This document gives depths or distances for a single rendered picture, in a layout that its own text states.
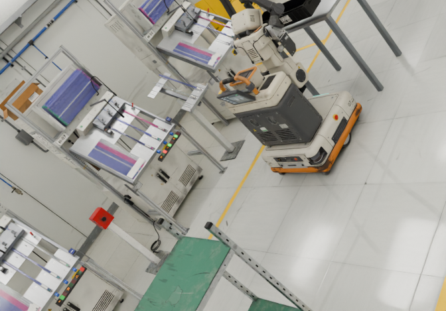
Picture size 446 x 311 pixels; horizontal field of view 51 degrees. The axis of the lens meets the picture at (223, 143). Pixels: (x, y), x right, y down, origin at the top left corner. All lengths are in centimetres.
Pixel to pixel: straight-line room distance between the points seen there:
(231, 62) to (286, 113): 216
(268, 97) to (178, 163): 180
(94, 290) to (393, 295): 269
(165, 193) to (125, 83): 224
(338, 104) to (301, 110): 37
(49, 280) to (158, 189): 133
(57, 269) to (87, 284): 46
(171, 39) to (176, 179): 151
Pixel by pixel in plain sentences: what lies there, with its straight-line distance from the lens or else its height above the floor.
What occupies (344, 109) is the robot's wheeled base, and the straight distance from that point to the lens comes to 364.
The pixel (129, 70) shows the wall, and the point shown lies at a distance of 651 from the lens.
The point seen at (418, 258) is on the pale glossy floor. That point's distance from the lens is 273.
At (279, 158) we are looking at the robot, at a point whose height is 24.
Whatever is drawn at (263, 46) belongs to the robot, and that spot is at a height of 98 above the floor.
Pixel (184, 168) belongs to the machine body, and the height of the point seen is 25.
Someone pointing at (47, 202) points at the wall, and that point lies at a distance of 594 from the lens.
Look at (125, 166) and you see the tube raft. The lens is 424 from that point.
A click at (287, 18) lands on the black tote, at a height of 92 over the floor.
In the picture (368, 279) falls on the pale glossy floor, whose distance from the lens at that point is 281.
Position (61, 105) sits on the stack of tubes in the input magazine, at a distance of 448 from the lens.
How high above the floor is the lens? 204
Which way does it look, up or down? 23 degrees down
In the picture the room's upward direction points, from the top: 45 degrees counter-clockwise
